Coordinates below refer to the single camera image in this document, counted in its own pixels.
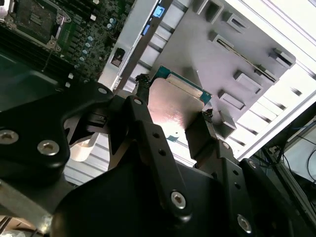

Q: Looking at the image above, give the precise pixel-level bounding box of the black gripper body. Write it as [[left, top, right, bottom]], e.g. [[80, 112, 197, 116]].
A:
[[50, 154, 237, 237]]

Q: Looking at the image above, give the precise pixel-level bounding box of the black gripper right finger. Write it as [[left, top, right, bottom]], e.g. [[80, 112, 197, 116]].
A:
[[185, 108, 297, 237]]

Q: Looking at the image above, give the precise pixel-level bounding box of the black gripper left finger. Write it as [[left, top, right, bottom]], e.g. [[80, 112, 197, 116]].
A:
[[0, 74, 194, 224]]

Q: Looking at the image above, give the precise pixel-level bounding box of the silver CPU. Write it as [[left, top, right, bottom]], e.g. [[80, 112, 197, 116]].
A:
[[147, 65, 213, 145]]

